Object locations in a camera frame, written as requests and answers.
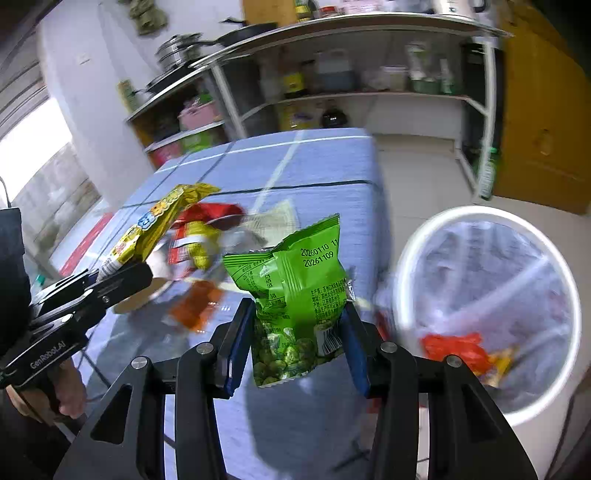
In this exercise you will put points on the green spray bottle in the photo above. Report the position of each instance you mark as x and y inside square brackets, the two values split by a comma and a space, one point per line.
[446, 78]

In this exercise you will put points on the yellow label oil bottle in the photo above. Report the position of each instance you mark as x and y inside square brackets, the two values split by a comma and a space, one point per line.
[294, 83]

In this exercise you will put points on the dark wok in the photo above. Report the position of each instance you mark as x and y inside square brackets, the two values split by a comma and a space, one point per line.
[168, 81]

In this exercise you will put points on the pink storage box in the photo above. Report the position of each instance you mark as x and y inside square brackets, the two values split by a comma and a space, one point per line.
[198, 115]

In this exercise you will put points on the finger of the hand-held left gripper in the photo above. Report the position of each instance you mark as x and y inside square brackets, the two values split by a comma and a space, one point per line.
[124, 279]
[69, 325]

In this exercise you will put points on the sauce bottles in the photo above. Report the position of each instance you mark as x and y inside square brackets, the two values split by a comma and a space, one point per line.
[304, 9]

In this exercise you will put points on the green pot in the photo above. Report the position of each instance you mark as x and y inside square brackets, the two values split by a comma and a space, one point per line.
[425, 85]

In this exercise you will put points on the green carton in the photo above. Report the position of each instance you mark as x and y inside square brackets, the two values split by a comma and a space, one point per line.
[203, 142]

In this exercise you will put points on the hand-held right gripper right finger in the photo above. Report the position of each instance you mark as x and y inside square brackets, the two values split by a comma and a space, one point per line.
[355, 360]

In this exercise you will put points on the yellow food bag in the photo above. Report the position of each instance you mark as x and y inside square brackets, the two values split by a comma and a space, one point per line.
[298, 117]

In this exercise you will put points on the stacked steel pots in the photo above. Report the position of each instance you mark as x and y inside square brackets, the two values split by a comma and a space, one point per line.
[178, 50]

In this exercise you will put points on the pale grey snack packet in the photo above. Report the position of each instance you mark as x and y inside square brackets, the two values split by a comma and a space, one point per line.
[272, 221]

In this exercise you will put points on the white plastic bag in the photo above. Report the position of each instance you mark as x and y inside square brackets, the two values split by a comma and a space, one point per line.
[385, 78]

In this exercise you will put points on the orange yellow wrapper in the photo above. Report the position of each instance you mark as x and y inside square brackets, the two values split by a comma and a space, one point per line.
[501, 367]

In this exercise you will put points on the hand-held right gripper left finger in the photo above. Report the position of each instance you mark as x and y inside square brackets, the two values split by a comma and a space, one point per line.
[240, 355]

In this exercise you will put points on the red snack packet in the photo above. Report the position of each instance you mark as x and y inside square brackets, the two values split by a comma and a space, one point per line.
[203, 214]

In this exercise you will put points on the crumpled red wrapper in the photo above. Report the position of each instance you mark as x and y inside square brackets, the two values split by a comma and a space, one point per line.
[455, 353]

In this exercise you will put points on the window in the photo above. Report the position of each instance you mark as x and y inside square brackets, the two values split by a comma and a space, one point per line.
[41, 157]

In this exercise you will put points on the person's left hand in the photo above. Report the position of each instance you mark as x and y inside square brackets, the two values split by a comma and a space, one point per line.
[71, 387]

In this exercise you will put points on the green snack packet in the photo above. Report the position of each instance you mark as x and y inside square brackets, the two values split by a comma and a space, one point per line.
[295, 286]

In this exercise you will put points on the green hanging cloth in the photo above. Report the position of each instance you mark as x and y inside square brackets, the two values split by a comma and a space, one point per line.
[147, 16]

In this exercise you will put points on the blue checked tablecloth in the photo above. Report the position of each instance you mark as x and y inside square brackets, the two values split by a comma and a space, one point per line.
[295, 161]

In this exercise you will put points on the white metal shelf rack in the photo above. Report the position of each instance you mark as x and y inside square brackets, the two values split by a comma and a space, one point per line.
[369, 27]

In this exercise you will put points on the orange snack packet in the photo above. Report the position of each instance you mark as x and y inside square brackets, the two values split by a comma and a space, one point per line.
[196, 302]

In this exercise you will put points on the yellow wooden door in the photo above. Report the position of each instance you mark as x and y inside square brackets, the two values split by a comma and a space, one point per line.
[545, 115]

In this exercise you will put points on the yellow snack packet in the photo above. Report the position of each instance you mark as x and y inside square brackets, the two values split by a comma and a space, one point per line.
[157, 217]

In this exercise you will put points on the clear plastic bin liner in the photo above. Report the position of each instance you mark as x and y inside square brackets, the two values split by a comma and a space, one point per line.
[485, 286]

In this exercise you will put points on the black frying pan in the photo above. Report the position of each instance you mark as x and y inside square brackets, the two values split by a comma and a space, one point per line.
[244, 32]

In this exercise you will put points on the white trash bin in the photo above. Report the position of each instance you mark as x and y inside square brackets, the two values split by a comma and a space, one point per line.
[531, 434]

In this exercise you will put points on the wooden cutting board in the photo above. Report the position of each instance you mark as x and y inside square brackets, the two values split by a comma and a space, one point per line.
[268, 11]

